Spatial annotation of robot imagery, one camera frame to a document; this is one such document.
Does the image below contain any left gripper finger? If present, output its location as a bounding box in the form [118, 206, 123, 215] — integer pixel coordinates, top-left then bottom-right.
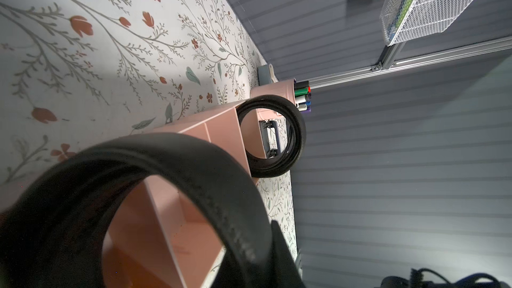
[270, 221, 305, 288]

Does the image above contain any pink compartment storage box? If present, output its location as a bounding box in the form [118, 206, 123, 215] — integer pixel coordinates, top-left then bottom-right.
[102, 102, 264, 287]

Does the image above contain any black belt with end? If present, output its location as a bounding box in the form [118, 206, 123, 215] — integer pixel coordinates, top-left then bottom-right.
[1, 133, 275, 287]

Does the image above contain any pink pen cup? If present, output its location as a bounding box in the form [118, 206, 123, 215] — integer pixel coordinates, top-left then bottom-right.
[250, 79, 311, 112]

